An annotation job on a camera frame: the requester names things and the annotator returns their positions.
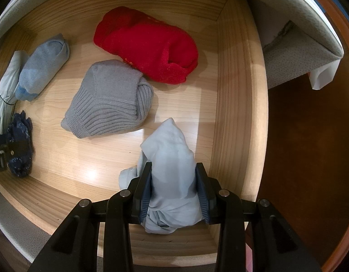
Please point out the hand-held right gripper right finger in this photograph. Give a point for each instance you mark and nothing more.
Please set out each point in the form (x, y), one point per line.
(204, 198)

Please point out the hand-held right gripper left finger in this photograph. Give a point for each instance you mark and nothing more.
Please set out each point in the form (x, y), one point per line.
(144, 201)

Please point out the navy printed underwear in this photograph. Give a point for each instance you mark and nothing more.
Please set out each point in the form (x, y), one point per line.
(20, 147)

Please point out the light blue underwear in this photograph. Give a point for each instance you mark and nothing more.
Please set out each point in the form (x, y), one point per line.
(168, 170)

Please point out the wooden drawer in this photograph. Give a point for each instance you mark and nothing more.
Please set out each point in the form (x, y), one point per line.
(78, 147)

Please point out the red socks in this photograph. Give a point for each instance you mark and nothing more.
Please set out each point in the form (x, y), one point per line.
(146, 45)

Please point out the pale mint rolled garment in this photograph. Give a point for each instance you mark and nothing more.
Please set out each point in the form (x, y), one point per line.
(7, 87)

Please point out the blue rolled socks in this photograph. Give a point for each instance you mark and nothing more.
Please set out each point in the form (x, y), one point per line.
(41, 65)

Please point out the grey ribbed rolled socks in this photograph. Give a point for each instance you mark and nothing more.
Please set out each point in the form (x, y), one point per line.
(106, 102)

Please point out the white printed bag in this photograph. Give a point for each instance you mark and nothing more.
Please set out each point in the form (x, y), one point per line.
(323, 76)

